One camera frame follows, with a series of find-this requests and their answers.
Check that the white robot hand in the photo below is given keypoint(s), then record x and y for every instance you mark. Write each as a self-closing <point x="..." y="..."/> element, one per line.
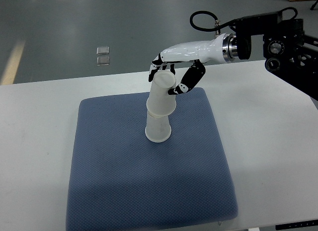
<point x="219" y="50"/>

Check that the white paper cup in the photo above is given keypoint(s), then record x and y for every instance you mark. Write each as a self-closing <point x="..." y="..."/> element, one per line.
<point x="157" y="129"/>
<point x="159" y="102"/>

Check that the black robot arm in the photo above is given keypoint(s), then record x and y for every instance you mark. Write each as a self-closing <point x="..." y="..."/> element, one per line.
<point x="290" y="54"/>

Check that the white paper cup on cushion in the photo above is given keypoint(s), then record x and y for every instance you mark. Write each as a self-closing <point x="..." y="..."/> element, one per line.
<point x="157" y="129"/>

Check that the upper metal floor plate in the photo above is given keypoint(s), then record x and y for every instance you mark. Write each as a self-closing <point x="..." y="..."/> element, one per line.
<point x="104" y="50"/>

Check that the metal floor plate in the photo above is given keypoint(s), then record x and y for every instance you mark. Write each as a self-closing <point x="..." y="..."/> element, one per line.
<point x="103" y="60"/>
<point x="104" y="50"/>

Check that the lower metal floor plate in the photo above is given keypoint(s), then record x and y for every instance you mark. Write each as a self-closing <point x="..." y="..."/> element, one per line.
<point x="103" y="60"/>

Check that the blue grey cushion mat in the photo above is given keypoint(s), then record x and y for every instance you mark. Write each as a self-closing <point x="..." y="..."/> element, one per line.
<point x="121" y="181"/>

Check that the black tripod leg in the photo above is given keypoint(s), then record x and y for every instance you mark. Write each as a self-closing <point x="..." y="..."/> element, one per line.
<point x="314" y="5"/>

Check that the black table control panel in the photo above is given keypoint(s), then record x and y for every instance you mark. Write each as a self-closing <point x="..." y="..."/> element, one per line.
<point x="296" y="225"/>

